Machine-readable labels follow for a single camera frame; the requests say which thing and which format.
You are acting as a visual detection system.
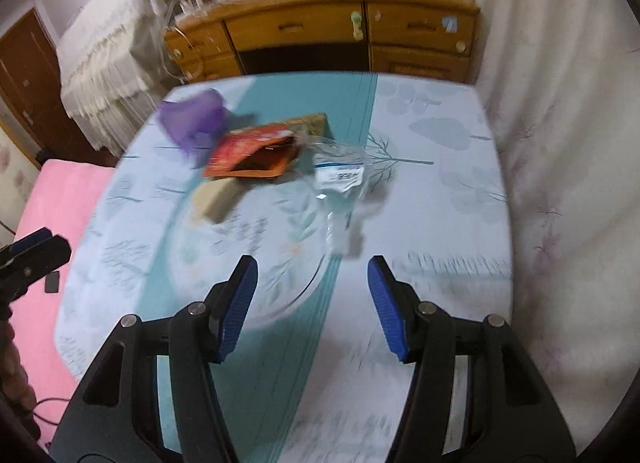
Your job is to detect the white floral wardrobe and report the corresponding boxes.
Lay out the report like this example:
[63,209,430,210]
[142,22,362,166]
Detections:
[0,113,42,245]

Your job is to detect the pink blanket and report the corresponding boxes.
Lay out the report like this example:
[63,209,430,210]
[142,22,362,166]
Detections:
[10,159,119,445]

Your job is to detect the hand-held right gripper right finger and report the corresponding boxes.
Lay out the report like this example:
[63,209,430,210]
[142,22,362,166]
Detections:
[367,255,579,463]

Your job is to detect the clear plastic chair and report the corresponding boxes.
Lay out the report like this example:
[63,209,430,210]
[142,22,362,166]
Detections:
[160,0,212,84]

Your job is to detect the cream lace furniture cover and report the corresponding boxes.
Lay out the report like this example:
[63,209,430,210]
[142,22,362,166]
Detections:
[56,0,179,154]

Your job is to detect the brown cardboard sheet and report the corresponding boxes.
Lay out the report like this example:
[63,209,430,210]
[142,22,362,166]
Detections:
[270,113,334,142]

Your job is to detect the wooden dresser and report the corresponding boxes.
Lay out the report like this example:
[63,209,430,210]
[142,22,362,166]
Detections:
[162,0,482,84]

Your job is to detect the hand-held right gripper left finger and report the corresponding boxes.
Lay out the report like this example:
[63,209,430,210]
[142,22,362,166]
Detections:
[50,255,260,463]

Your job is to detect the beige cardboard box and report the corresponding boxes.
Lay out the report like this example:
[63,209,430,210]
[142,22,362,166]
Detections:
[192,178,247,224]

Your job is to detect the orange snack packet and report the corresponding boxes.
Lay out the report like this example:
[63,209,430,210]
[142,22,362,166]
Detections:
[202,125,302,180]

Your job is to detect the purple plastic bag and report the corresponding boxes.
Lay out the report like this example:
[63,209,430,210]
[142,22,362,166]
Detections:
[159,89,230,164]

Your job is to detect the black cable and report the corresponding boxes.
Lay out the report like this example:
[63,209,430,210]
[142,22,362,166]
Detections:
[30,395,72,450]

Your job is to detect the brown wooden door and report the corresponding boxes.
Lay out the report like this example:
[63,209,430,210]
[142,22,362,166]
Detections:
[0,8,71,160]

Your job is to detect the white floral curtain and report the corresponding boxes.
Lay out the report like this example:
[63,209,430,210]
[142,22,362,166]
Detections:
[465,0,640,454]

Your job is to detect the person's left forearm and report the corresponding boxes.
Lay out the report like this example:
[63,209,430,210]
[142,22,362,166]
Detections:
[0,313,42,440]

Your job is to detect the clear plastic bag white label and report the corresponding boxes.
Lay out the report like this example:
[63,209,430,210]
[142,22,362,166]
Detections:
[300,135,397,260]

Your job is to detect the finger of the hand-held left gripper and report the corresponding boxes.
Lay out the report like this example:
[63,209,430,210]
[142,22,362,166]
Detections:
[0,227,54,260]
[0,235,72,302]

